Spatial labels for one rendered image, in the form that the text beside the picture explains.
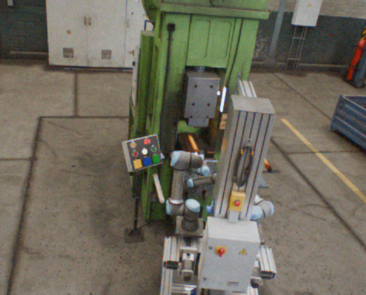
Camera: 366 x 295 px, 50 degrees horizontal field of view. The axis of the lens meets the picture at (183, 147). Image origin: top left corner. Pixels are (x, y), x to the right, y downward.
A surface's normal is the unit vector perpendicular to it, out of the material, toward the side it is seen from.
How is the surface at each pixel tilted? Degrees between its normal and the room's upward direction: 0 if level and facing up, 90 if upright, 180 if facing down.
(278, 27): 90
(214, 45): 90
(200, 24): 90
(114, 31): 90
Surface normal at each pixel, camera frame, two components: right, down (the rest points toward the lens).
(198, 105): 0.21, 0.49
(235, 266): -0.02, 0.47
